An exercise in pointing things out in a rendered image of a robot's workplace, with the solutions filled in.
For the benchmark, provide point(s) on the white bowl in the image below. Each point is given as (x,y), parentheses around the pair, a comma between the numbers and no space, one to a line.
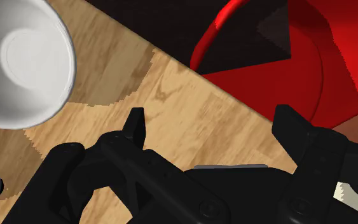
(23,62)

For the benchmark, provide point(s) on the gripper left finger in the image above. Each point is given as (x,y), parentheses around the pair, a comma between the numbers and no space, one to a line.
(141,173)

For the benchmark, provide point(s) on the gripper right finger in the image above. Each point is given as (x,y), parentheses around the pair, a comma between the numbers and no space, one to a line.
(318,167)

